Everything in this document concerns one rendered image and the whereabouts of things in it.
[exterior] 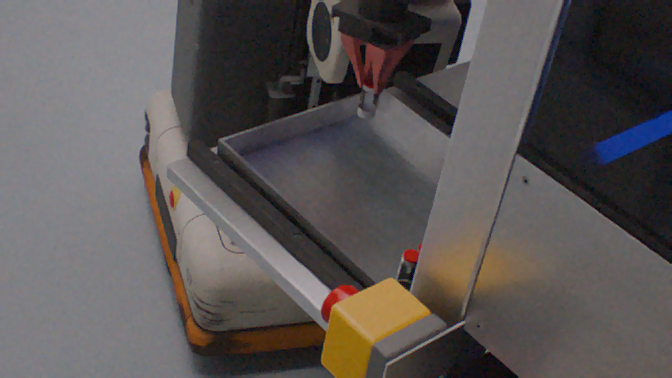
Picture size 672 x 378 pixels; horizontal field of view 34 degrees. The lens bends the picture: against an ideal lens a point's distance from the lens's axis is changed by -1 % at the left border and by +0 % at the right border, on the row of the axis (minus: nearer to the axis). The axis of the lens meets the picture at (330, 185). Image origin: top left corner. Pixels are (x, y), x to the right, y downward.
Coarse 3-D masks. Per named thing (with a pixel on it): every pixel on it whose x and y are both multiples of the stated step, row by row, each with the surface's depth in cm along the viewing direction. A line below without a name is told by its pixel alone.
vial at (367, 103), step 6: (366, 90) 131; (372, 90) 131; (360, 96) 132; (366, 96) 131; (372, 96) 131; (360, 102) 132; (366, 102) 132; (372, 102) 132; (360, 108) 132; (366, 108) 132; (372, 108) 132; (360, 114) 133; (366, 114) 132; (372, 114) 133
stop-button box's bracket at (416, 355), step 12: (456, 324) 93; (444, 336) 93; (456, 336) 94; (420, 348) 91; (432, 348) 92; (444, 348) 94; (456, 348) 96; (396, 360) 89; (408, 360) 91; (420, 360) 92; (432, 360) 94; (444, 360) 95; (384, 372) 89; (396, 372) 90; (408, 372) 92; (420, 372) 93; (432, 372) 95; (444, 372) 97
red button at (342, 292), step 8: (336, 288) 97; (344, 288) 96; (352, 288) 97; (328, 296) 96; (336, 296) 96; (344, 296) 96; (328, 304) 96; (320, 312) 97; (328, 312) 96; (328, 320) 96
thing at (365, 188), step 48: (384, 96) 143; (240, 144) 131; (288, 144) 135; (336, 144) 137; (384, 144) 139; (432, 144) 139; (288, 192) 128; (336, 192) 129; (384, 192) 131; (432, 192) 132; (336, 240) 122; (384, 240) 124
